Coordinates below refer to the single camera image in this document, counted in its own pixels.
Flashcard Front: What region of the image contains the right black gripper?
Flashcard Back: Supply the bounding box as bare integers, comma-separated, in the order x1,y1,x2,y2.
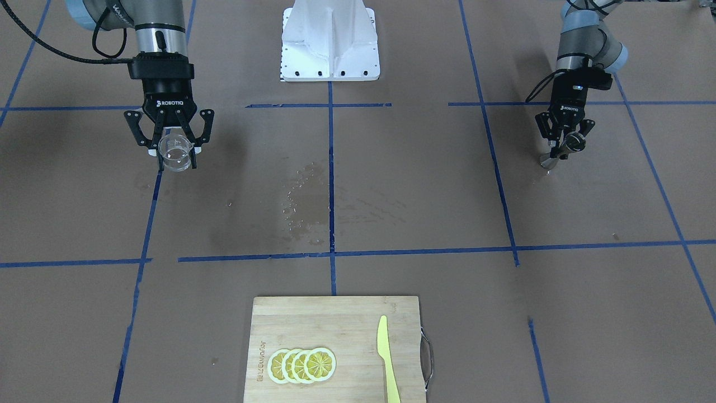
124,78,215,172

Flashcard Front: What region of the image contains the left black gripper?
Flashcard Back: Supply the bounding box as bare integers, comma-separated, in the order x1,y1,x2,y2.
535,76,596,153

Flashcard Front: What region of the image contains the steel double jigger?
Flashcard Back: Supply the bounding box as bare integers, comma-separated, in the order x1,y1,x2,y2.
540,131,586,170

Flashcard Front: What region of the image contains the clear glass cup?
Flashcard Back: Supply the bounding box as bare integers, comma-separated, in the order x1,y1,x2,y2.
158,131,194,172

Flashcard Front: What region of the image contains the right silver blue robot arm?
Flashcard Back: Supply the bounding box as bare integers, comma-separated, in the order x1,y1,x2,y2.
66,1,215,172

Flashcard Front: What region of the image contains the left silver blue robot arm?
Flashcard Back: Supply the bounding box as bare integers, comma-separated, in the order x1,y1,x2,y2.
526,1,628,170

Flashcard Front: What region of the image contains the bamboo cutting board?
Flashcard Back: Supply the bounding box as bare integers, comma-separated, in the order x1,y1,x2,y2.
243,296,427,402

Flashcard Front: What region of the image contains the yellow plastic knife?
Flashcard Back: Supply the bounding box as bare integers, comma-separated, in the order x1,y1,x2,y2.
376,315,401,402

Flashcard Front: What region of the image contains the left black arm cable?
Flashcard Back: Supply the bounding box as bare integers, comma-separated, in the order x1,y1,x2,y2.
525,68,563,104

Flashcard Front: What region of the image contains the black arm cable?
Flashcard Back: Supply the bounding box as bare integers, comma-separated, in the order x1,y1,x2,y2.
0,0,138,65
525,68,563,104

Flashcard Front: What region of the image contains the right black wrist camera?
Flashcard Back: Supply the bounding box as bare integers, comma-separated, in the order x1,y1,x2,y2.
128,53,195,79

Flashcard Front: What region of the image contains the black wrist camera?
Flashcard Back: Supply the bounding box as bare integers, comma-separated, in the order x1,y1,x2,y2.
128,53,195,79
555,66,613,90

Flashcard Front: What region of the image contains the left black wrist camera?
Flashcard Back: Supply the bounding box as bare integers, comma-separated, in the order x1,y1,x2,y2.
555,66,613,90

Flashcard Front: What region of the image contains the white camera stand pedestal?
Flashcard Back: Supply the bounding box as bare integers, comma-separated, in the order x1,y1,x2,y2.
280,1,381,82

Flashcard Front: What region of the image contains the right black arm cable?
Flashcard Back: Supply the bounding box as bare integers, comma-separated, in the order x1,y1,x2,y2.
0,0,138,65

